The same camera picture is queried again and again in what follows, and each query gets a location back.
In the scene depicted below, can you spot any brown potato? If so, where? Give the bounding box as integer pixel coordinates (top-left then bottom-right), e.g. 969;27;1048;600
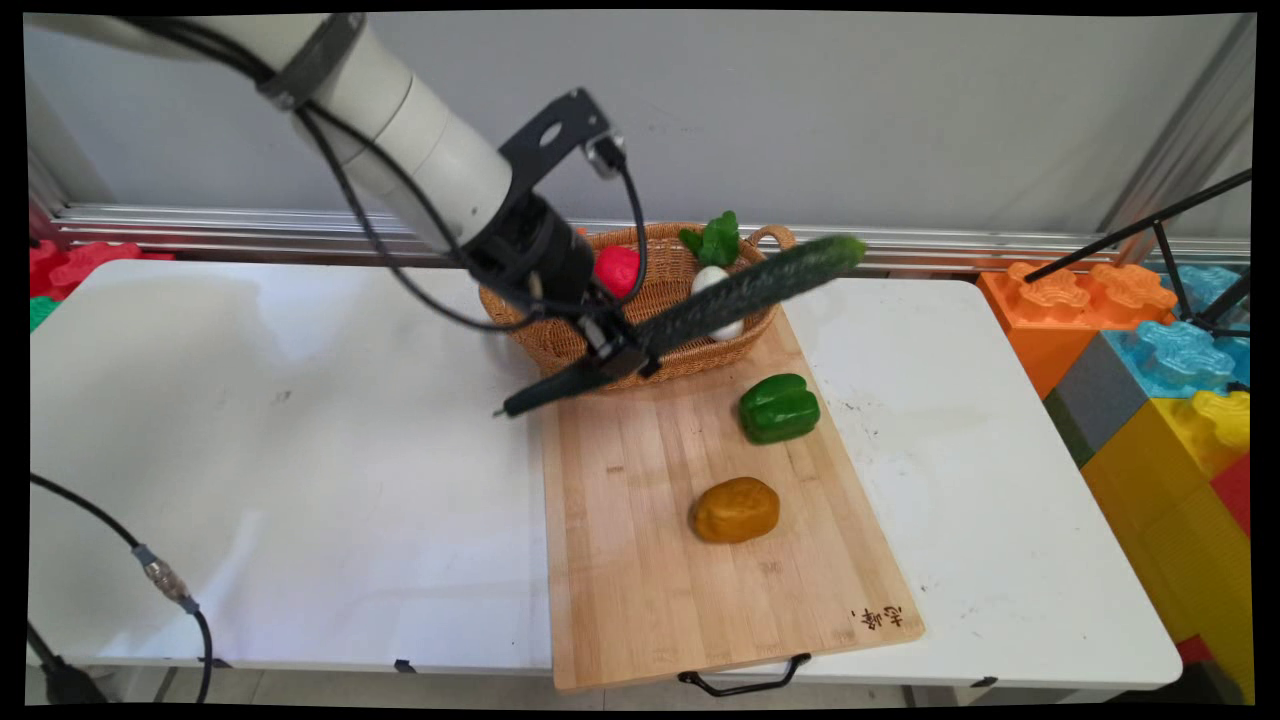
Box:
692;476;782;546

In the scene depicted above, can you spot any blue giant building block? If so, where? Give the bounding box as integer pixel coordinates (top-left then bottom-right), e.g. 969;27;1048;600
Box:
1100;264;1253;401

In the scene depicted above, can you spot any aluminium rail behind table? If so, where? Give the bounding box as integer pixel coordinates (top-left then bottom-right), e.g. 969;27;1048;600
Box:
48;203;1251;276

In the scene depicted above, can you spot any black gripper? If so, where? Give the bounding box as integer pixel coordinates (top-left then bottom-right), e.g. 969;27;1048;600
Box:
464;192;663;381

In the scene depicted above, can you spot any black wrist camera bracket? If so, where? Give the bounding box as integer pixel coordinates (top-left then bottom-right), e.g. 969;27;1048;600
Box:
497;87;629;197

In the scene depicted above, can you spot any aluminium frame post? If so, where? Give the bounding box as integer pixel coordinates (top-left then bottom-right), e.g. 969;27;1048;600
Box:
25;75;111;216
1098;16;1255;269

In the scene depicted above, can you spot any red bell pepper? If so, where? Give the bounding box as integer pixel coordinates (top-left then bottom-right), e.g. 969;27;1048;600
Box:
593;244;642;301

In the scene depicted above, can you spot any black cutting board handle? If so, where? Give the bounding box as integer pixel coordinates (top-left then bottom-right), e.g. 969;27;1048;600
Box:
678;653;814;698

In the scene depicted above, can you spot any grey giant building block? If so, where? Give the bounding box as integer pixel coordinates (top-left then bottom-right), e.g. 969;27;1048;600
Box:
1044;332;1153;469

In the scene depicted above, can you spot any red giant building block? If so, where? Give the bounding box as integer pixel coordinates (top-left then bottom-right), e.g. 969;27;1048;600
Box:
1209;454;1253;539

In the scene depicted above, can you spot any orange giant building block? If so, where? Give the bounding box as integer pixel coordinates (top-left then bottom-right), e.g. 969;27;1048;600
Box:
977;261;1179;401

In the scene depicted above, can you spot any bamboo cutting board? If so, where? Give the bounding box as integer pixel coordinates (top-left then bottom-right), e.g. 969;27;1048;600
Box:
540;308;926;695

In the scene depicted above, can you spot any black tripod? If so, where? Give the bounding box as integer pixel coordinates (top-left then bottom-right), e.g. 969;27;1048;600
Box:
1023;170;1254;341

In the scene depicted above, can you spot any long dark green cucumber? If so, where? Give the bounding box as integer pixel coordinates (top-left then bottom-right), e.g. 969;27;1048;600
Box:
492;234;869;420

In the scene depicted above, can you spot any yellow giant building block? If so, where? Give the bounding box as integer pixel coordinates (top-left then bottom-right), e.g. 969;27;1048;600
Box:
1081;391;1255;704

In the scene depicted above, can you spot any woven wicker basket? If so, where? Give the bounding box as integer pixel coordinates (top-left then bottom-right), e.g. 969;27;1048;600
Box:
478;221;798;392

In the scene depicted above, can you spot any black cable with metal connector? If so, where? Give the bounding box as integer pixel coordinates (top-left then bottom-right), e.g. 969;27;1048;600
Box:
29;472;215;704

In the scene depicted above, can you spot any white radish with green leaves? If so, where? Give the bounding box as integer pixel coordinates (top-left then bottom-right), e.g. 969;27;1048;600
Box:
678;210;747;344

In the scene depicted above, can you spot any green bell pepper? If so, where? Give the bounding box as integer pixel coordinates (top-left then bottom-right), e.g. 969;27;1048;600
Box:
738;373;822;446

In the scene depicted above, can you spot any red flower-stud building block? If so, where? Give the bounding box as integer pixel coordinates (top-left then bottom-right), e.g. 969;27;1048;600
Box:
29;240;177;302

